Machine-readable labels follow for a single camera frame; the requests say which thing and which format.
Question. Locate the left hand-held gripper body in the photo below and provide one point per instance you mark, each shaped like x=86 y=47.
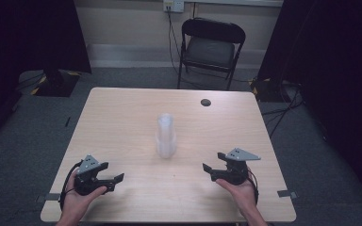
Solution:
x=86 y=179

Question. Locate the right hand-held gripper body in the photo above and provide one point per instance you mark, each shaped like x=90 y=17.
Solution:
x=235 y=169

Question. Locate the stack of clear plastic cups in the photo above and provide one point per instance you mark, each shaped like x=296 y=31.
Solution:
x=166 y=138

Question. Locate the person's left hand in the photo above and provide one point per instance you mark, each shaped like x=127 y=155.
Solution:
x=78 y=201

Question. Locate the person's right hand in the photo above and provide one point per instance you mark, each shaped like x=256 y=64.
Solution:
x=240 y=194

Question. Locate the grey tape strip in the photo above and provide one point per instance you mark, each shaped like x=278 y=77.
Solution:
x=286 y=193
x=48 y=197

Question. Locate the black table grommet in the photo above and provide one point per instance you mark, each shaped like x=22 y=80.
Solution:
x=205 y=102

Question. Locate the black stand base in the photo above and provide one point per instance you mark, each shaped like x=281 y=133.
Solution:
x=56 y=83
x=265 y=91

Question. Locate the black folding chair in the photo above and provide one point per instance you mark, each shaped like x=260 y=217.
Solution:
x=212 y=50

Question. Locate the dark curtain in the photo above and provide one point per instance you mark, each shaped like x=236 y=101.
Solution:
x=19 y=47
x=336 y=78

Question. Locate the white wall socket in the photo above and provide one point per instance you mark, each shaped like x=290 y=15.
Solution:
x=173 y=5

